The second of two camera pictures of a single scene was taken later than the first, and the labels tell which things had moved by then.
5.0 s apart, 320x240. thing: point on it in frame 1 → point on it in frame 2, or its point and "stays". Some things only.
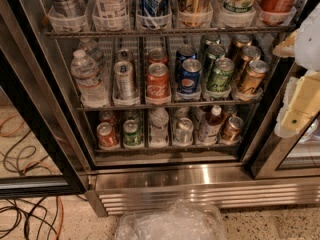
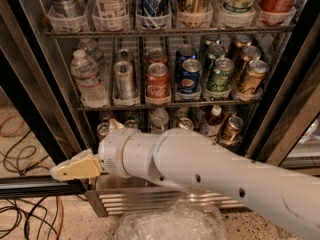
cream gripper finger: x=286 y=49 → x=114 y=125
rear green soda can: x=205 y=42 stays
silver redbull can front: x=125 y=92 stays
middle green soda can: x=214 y=52 stays
